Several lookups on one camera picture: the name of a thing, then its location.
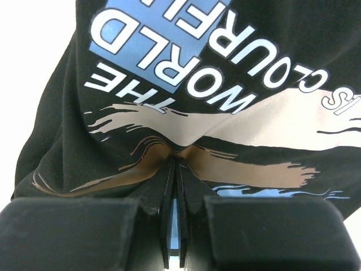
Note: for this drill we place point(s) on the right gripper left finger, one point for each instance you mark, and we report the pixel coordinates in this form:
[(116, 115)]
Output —
[(151, 237)]

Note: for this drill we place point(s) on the black t shirt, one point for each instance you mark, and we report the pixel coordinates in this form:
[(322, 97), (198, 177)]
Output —
[(263, 95)]

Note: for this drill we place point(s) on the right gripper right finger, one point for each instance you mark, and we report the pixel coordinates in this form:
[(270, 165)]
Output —
[(195, 251)]

